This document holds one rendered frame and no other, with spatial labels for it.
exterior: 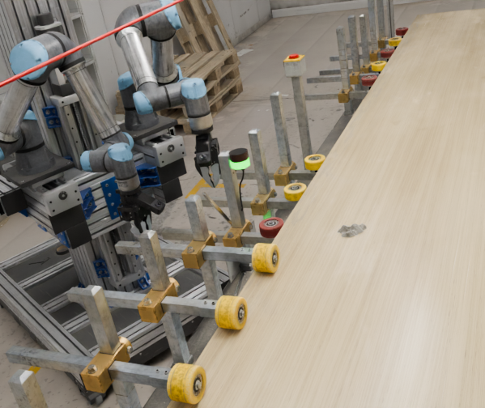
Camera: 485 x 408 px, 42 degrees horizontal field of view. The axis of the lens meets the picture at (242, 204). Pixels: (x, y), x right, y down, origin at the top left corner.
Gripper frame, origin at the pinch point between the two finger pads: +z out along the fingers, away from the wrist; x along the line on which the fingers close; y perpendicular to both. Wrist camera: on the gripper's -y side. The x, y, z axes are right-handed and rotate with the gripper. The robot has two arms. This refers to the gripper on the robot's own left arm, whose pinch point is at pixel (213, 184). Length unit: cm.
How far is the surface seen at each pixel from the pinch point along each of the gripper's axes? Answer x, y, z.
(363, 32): -75, 181, -1
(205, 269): 2.9, -30.2, 13.5
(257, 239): -12.4, -13.2, 15.3
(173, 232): 16.7, -2.4, 14.6
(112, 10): 129, 421, -6
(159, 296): 10, -57, 4
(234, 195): -7.2, -7.3, 1.5
